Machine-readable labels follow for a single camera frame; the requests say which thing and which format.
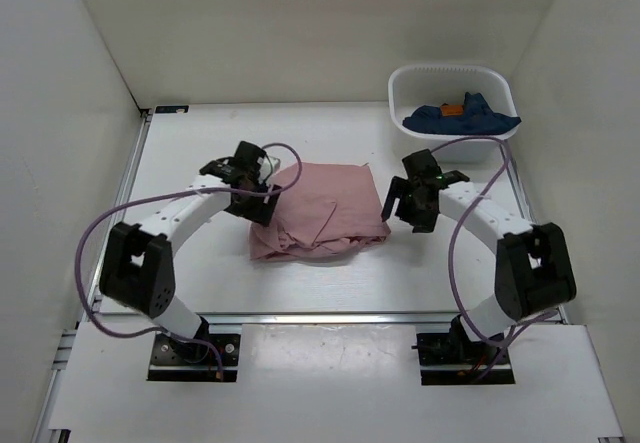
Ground black corner label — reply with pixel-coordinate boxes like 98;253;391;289
154;105;189;114

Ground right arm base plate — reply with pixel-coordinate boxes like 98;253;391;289
411;333;515;386

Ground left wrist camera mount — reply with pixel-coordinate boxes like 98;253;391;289
260;155;281;181

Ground white plastic basket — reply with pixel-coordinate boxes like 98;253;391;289
387;63;521;163

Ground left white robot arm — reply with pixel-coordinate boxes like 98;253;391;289
99;141;281;364

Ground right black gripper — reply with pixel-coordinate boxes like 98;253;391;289
382;175;439;234

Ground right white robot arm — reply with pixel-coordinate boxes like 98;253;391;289
381;150;577;365

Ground dark blue trousers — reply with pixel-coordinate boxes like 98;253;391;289
402;92;521;136

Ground pink trousers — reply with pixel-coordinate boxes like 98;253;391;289
249;163;391;261

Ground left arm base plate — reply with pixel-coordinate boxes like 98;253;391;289
147;331;241;383

